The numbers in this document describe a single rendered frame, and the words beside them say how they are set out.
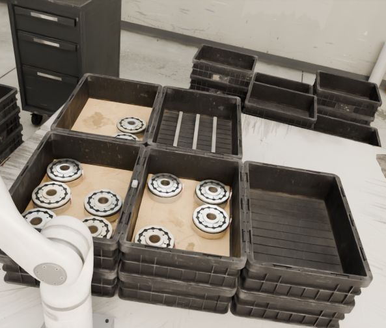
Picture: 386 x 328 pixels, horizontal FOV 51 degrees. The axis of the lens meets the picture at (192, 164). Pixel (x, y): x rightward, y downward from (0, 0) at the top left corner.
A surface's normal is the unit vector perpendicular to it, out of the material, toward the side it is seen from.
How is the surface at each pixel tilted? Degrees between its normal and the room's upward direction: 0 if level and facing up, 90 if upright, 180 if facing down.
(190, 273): 90
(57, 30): 90
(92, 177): 0
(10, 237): 74
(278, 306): 90
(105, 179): 0
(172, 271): 90
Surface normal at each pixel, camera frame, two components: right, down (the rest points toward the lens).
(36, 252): 0.11, 0.34
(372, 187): 0.14, -0.78
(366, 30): -0.24, 0.58
